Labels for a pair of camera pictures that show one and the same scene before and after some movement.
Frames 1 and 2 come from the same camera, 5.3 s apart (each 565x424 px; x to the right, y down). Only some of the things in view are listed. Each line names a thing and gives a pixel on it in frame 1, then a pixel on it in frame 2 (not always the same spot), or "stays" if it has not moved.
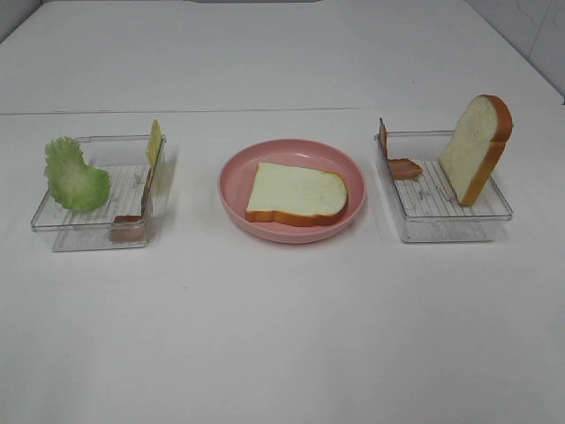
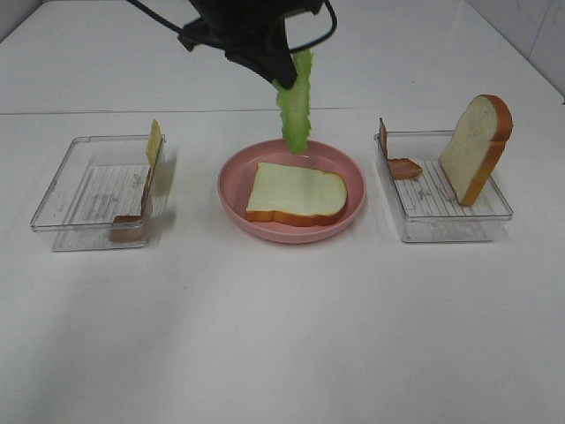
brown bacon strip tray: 130,228 stays
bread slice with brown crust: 297,195 stays
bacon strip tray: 401,167 stays
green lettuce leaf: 76,185 to 295,103
